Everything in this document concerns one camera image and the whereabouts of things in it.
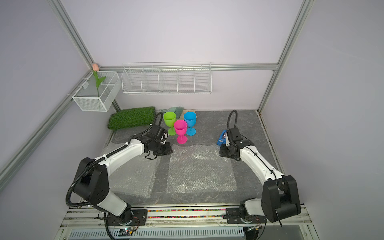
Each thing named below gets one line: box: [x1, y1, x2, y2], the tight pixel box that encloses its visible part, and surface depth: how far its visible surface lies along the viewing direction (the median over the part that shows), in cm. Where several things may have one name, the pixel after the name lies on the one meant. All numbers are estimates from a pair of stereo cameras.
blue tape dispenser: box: [217, 129, 228, 146], surface depth 102 cm
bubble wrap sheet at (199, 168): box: [166, 144, 238, 194], surface depth 90 cm
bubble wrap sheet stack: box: [109, 152, 161, 198], surface depth 86 cm
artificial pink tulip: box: [92, 63, 107, 98], surface depth 92 cm
